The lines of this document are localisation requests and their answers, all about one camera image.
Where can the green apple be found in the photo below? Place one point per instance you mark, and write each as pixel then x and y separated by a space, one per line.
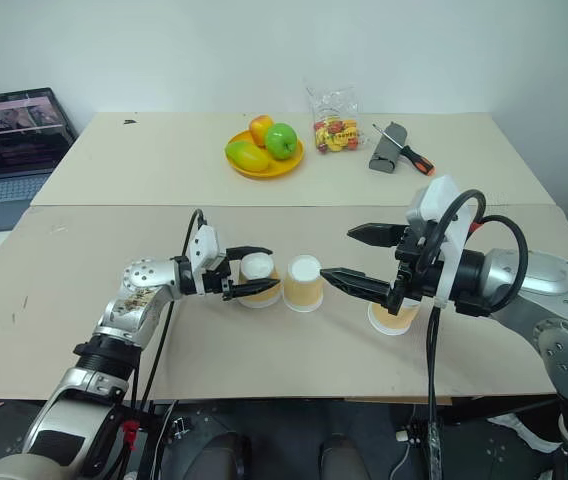
pixel 280 141

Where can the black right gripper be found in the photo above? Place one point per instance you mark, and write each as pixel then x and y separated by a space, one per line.
pixel 414 275

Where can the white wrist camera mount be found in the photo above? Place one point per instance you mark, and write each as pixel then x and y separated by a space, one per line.
pixel 441 192
pixel 204 245

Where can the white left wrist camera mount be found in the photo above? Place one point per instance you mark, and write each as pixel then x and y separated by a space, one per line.
pixel 204 245

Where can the orange yellow peach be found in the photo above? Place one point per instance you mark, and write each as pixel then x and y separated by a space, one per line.
pixel 259 127

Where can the orange black screwdriver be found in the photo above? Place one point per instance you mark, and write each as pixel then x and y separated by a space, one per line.
pixel 416 160

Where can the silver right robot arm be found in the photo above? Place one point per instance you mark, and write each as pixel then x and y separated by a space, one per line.
pixel 554 280

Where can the yellow green mango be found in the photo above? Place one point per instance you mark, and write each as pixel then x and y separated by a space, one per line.
pixel 246 156

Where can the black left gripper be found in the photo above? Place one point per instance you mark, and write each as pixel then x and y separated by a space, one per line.
pixel 218 282

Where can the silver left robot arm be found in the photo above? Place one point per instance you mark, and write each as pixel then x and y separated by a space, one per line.
pixel 134 287

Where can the clear bag of candy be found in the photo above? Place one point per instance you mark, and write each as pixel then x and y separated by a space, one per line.
pixel 335 125

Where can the beige paper cup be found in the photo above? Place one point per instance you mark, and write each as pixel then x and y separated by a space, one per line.
pixel 304 290
pixel 259 267
pixel 389 322

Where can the yellow plastic plate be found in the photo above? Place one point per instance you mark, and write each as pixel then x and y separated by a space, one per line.
pixel 284 167

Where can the grey rectangular case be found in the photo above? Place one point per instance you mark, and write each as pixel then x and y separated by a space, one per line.
pixel 386 150

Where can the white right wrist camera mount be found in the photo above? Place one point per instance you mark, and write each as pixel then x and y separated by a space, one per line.
pixel 441 192

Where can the open grey laptop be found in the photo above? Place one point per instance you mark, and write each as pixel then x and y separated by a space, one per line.
pixel 9 130

